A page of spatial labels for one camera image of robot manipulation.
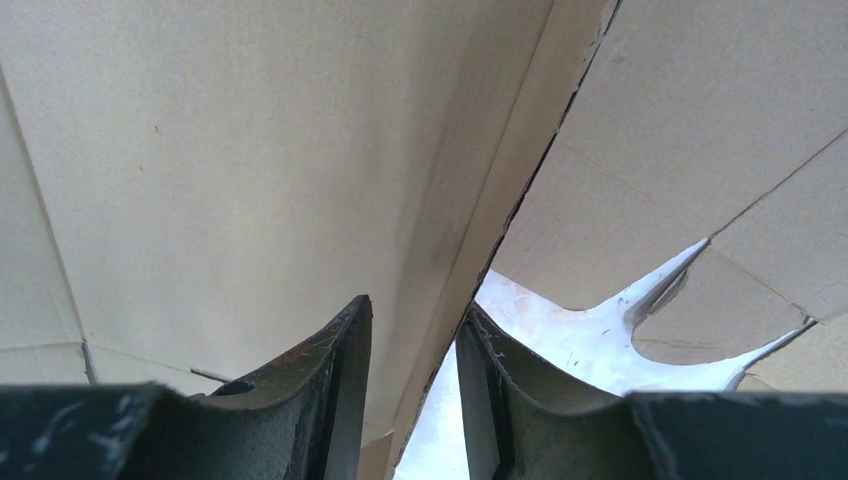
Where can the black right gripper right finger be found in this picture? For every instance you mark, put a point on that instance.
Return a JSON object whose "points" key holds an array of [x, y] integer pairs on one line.
{"points": [[523, 418]]}

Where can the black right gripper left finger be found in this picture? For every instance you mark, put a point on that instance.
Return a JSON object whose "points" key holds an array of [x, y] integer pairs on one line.
{"points": [[299, 416]]}

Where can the large cardboard box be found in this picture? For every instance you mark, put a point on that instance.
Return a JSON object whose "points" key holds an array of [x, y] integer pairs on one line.
{"points": [[190, 188]]}

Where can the flat cardboard blank at right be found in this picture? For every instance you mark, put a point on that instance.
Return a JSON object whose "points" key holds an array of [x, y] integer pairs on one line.
{"points": [[688, 226]]}

